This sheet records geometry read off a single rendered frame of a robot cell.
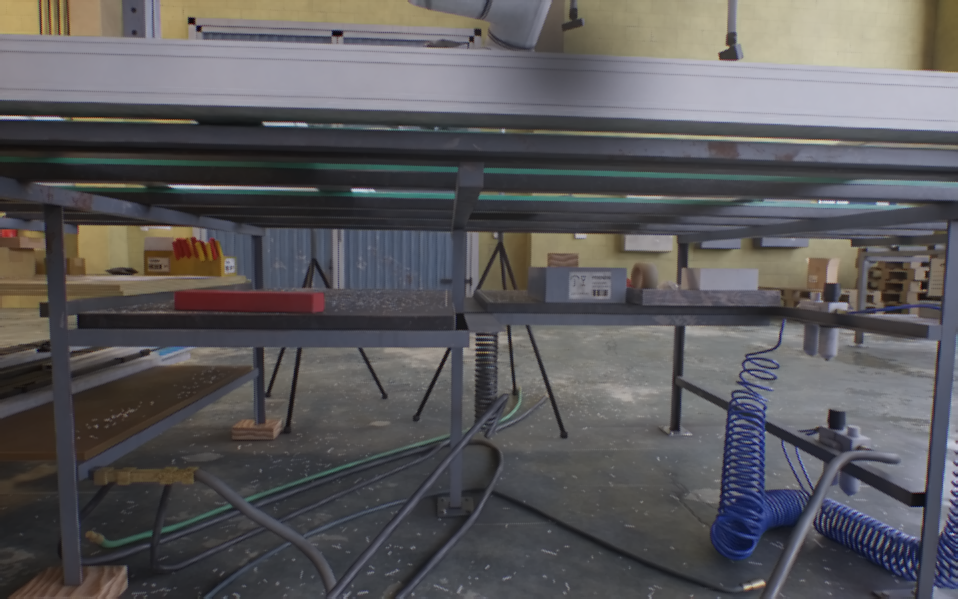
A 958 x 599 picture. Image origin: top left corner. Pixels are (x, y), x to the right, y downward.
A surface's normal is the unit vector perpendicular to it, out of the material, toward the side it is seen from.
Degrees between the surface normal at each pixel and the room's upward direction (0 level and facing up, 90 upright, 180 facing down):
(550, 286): 90
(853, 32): 90
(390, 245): 90
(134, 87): 90
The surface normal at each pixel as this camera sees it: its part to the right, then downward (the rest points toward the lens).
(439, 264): 0.07, 0.07
